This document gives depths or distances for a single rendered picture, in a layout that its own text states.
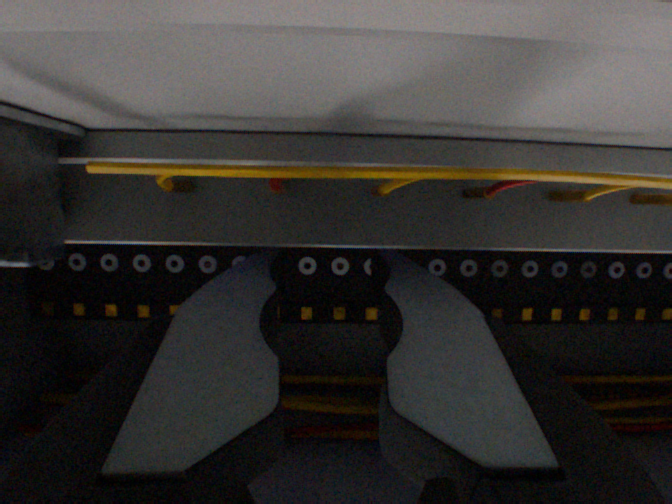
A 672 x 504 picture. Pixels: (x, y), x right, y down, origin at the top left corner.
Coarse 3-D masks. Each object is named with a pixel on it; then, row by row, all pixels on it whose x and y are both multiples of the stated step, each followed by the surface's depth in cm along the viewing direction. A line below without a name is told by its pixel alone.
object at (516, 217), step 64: (64, 192) 8; (128, 192) 8; (192, 192) 8; (256, 192) 8; (320, 192) 8; (384, 192) 7; (448, 192) 8; (512, 192) 8; (576, 192) 7; (640, 192) 8
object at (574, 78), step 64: (0, 0) 2; (64, 0) 2; (128, 0) 2; (192, 0) 2; (256, 0) 2; (320, 0) 2; (384, 0) 2; (448, 0) 2; (512, 0) 2; (576, 0) 2; (640, 0) 2; (0, 64) 3; (64, 64) 3; (128, 64) 3; (192, 64) 3; (256, 64) 3; (320, 64) 3; (384, 64) 3; (448, 64) 3; (512, 64) 3; (576, 64) 3; (640, 64) 3; (128, 128) 7; (192, 128) 7; (256, 128) 7; (320, 128) 7; (384, 128) 7; (448, 128) 6; (512, 128) 6; (576, 128) 6; (640, 128) 6
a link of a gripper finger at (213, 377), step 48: (240, 288) 9; (192, 336) 8; (240, 336) 8; (144, 384) 7; (192, 384) 7; (240, 384) 7; (144, 432) 6; (192, 432) 6; (240, 432) 6; (192, 480) 5; (240, 480) 6
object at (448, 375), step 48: (384, 288) 10; (432, 288) 10; (384, 336) 10; (432, 336) 8; (480, 336) 8; (384, 384) 7; (432, 384) 7; (480, 384) 7; (384, 432) 7; (432, 432) 6; (480, 432) 6; (528, 432) 6
